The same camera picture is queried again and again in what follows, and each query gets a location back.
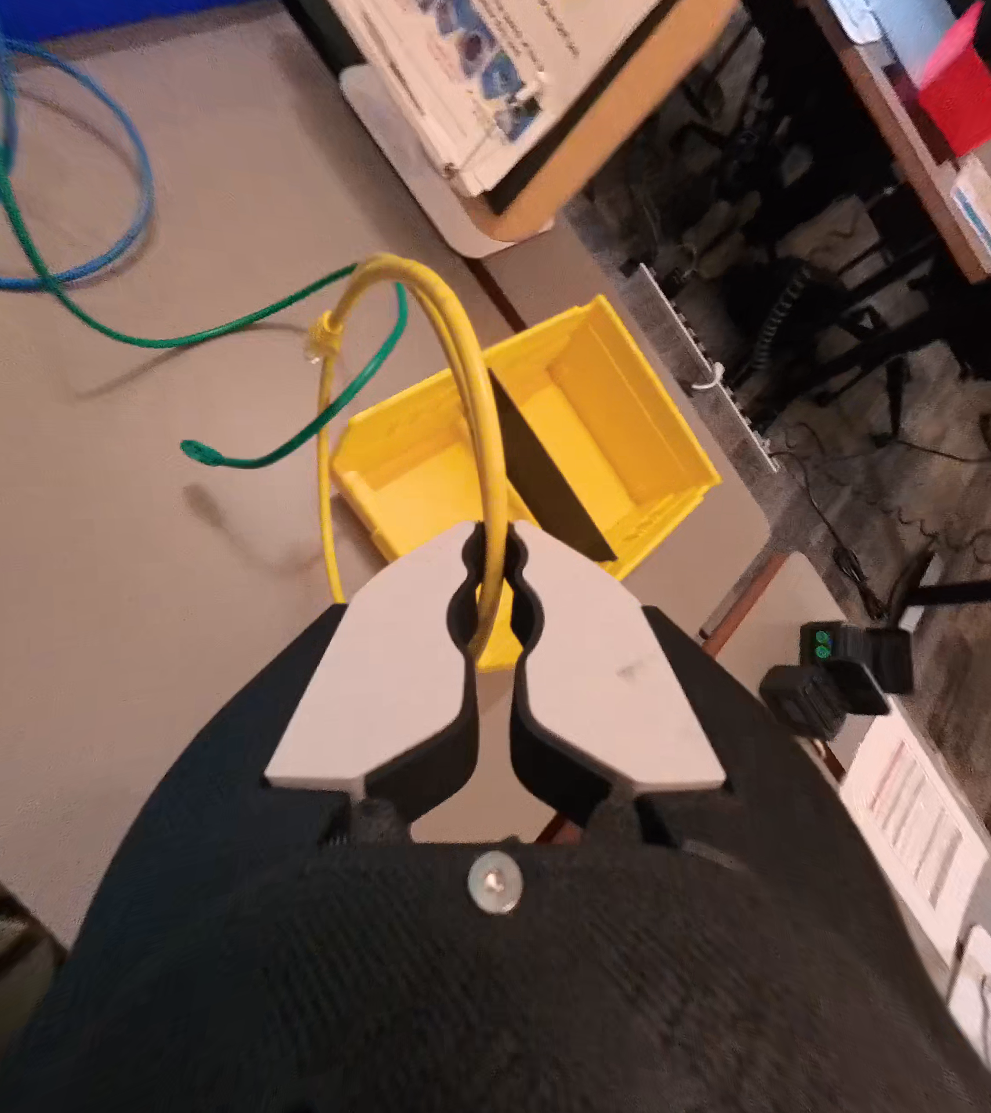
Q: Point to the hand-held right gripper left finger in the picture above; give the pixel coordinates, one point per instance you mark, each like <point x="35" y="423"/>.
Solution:
<point x="373" y="687"/>

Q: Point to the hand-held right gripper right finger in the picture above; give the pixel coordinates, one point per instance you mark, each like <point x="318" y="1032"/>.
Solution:
<point x="617" y="687"/>

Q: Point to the yellow plastic bin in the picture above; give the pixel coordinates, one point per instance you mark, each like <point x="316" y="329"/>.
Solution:
<point x="599" y="409"/>

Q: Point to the blue plastic bin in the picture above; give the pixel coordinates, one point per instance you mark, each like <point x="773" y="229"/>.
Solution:
<point x="112" y="13"/>

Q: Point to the black power adapter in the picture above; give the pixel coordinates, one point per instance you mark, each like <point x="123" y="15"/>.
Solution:
<point x="817" y="696"/>

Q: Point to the black bin divider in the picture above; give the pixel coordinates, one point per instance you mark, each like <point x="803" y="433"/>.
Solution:
<point x="547" y="487"/>

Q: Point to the white paper label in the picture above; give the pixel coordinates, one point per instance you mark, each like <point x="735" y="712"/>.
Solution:
<point x="904" y="817"/>

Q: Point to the grey stand base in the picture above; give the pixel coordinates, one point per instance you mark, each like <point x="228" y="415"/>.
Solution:
<point x="399" y="148"/>

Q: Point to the brown edged table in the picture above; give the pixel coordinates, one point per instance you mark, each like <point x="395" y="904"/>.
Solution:
<point x="939" y="187"/>

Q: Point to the red plastic bin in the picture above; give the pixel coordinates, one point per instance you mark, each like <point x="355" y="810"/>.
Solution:
<point x="969" y="104"/>

